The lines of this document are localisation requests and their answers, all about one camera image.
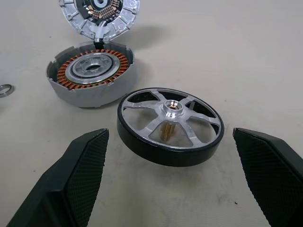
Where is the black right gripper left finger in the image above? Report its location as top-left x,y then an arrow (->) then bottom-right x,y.
0,128 -> 110,227

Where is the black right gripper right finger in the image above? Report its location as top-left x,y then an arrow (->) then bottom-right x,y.
232,127 -> 303,227

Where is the black rotor with silver spokes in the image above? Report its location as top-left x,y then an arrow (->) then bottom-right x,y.
116,87 -> 225,166

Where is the small grey round object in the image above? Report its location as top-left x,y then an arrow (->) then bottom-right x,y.
46,39 -> 137,109

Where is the silver motor cover circuit board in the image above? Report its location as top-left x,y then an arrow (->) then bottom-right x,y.
58,0 -> 141,41

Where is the small silver bearing ring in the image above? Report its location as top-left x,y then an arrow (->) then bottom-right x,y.
0,84 -> 15,98

